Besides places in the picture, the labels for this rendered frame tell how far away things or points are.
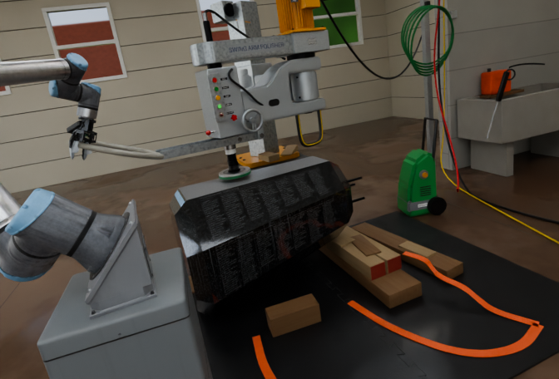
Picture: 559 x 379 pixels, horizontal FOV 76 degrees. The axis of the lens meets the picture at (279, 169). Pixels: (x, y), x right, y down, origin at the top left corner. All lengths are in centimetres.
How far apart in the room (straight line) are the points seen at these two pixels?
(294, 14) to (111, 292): 202
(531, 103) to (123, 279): 425
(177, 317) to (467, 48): 437
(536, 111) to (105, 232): 433
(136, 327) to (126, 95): 726
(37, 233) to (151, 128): 709
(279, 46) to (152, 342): 186
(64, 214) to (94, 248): 13
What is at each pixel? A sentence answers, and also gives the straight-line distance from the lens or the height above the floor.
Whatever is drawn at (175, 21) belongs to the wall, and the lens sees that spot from 832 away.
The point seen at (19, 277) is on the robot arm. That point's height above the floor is 96.
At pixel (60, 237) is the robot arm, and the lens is 122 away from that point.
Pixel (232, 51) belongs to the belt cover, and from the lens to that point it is 229.
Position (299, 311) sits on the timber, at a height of 13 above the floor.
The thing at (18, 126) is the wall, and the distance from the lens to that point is 868.
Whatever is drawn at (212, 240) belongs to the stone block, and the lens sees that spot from 208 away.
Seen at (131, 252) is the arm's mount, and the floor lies 101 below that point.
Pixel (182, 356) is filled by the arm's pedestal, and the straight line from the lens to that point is 126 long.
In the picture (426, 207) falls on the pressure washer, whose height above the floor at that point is 8.
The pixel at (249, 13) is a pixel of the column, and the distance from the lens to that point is 316.
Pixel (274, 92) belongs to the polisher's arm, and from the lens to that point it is 242.
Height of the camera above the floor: 143
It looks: 14 degrees down
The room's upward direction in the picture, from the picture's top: 9 degrees counter-clockwise
